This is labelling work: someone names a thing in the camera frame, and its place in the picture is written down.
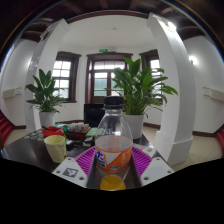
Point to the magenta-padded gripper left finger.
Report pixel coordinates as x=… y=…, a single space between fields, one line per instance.
x=71 y=171

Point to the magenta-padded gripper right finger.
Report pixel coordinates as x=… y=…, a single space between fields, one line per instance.
x=155 y=170

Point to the clear orange drink bottle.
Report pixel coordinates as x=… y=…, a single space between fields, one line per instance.
x=114 y=150

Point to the pale yellow cup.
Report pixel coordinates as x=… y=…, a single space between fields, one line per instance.
x=56 y=148

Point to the green flat packet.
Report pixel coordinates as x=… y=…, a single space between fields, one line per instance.
x=93 y=132

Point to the group of round stickers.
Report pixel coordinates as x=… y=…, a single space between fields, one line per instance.
x=35 y=136

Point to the black chair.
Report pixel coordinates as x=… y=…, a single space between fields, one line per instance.
x=93 y=115

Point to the red carpeted stairs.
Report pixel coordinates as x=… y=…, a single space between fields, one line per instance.
x=5 y=128

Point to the small potted green plant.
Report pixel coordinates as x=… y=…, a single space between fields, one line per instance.
x=45 y=95

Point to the large potted green plant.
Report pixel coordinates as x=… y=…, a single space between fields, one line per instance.
x=140 y=86

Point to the dark framed wide window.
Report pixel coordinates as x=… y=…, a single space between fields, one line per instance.
x=63 y=78

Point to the dark wooden double door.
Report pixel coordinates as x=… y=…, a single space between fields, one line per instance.
x=100 y=80

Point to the green exit sign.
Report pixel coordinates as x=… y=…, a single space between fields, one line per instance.
x=103 y=50

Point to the wall lamp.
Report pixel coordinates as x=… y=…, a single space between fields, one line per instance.
x=192 y=59

